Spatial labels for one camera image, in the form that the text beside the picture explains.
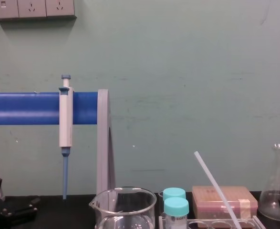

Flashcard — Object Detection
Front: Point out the white stirring rod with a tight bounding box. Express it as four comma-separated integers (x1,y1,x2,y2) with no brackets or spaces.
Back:
194,150,243,229

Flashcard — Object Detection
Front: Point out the clear glass conical flask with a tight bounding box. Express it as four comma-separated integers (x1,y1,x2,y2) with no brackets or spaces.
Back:
259,143,280,221

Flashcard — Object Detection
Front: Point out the beige tape strip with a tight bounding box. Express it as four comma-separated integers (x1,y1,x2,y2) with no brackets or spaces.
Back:
238,198,250,219

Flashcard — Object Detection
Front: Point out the brown pipette tip box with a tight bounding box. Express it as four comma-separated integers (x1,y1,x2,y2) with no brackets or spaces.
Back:
192,186,259,220

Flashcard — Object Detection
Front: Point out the blue and grey pipette stand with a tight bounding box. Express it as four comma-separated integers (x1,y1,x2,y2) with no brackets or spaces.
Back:
0,89,117,202

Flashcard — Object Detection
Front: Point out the clear acrylic tube rack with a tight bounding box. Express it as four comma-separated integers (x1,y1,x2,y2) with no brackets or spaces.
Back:
158,214,266,229

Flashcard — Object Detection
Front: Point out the white and blue pipette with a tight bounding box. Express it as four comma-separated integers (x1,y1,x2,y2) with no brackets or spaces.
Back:
58,74,74,200

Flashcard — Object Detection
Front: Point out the teal capped sample vial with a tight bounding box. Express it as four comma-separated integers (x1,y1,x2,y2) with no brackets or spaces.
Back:
163,197,189,229
163,187,187,200

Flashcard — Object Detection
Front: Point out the clear glass beaker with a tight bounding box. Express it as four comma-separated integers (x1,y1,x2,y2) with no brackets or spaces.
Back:
89,187,158,229

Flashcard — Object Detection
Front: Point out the grey wall switch module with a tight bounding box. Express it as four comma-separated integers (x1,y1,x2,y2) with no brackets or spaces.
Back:
0,0,20,20

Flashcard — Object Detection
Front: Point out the grey wall socket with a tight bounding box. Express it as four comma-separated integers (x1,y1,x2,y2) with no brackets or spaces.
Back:
45,0,77,18
18,0,47,19

